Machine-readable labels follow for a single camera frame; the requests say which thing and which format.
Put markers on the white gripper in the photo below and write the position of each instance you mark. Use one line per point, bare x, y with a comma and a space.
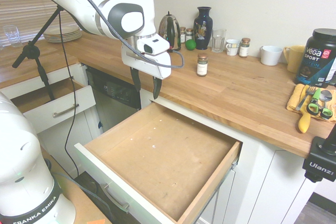
147, 66

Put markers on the seasoning jar with copper lid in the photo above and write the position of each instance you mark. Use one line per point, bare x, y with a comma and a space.
244, 48
201, 66

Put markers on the small spice jar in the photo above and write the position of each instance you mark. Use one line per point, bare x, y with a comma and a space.
182, 35
189, 35

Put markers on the large wooden open drawer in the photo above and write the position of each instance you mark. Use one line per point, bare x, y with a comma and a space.
162, 161

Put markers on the small open drawer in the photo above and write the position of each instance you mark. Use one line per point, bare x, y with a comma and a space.
60, 103

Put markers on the steel dishwasher with black panel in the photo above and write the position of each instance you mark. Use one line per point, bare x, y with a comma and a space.
115, 103

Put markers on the green lime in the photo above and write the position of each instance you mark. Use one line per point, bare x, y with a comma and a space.
190, 44

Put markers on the dark blue painted vase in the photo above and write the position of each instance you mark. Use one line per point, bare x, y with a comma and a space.
202, 30

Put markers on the clear drinking glass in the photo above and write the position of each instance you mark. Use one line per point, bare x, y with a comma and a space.
10, 36
218, 40

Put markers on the small white cup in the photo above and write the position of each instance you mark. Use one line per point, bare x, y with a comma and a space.
233, 47

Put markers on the stack of cream plates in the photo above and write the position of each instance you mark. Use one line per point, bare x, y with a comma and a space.
63, 35

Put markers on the white mug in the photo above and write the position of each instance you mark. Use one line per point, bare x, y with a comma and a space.
271, 56

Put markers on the orange paper piece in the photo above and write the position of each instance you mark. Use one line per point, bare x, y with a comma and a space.
95, 222

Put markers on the yellow cloth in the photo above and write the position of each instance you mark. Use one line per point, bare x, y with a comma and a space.
295, 98

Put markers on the white kitchen cabinet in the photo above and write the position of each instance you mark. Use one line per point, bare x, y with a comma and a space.
262, 182

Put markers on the yellow mug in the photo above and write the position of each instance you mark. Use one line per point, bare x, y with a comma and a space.
296, 58

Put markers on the window blind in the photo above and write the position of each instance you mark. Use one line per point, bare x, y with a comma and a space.
15, 3

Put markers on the metal fork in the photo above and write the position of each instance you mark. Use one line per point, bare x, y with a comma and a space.
304, 99

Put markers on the black Vega protein tub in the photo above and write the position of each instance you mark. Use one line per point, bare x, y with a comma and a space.
316, 58

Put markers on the metal spoon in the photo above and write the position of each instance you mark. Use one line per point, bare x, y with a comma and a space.
326, 95

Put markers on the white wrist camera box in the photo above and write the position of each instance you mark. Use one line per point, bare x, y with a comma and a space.
155, 44

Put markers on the black camera boom stand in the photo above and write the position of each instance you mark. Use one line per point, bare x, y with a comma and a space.
30, 51

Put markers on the black Ulanzi camera mount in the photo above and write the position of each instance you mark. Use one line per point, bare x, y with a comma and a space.
319, 163

